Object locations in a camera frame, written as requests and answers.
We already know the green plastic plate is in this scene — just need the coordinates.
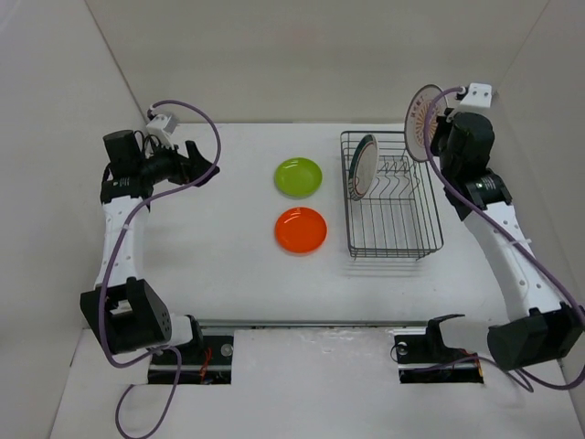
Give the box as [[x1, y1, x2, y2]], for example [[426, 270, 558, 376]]
[[273, 157, 323, 198]]

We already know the orange sunburst patterned plate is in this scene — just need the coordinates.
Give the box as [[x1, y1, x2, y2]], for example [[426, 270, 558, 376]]
[[404, 84, 442, 162]]

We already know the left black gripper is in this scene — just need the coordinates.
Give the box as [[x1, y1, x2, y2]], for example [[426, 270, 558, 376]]
[[138, 134, 218, 187]]

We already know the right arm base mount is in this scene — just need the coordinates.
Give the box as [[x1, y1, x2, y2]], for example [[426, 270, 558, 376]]
[[391, 334, 484, 384]]

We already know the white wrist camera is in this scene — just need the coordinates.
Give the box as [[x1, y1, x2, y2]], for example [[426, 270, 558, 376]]
[[458, 82, 493, 112], [146, 112, 179, 149]]

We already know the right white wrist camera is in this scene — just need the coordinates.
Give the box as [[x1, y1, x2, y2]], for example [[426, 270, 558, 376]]
[[458, 82, 493, 112]]

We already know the green rimmed white plate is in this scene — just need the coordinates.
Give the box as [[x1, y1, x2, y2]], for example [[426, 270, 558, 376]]
[[348, 134, 379, 201]]

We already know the aluminium rail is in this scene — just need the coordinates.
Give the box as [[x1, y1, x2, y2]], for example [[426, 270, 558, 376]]
[[198, 318, 429, 329]]

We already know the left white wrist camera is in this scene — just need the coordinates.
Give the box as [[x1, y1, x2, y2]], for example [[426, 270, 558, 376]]
[[146, 112, 179, 149]]

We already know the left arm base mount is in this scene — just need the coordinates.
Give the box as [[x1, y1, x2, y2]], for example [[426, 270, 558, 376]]
[[147, 332, 234, 385]]

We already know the grey wire dish rack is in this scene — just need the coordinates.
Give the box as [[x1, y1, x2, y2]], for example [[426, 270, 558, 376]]
[[340, 130, 444, 260]]

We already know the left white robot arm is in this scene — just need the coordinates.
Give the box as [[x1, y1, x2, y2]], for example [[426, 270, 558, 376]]
[[80, 130, 219, 363]]

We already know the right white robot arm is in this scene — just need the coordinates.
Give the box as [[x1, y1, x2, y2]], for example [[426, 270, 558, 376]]
[[431, 112, 584, 370]]

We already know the orange plastic plate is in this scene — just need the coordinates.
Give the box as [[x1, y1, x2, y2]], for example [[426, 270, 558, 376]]
[[274, 207, 328, 254]]

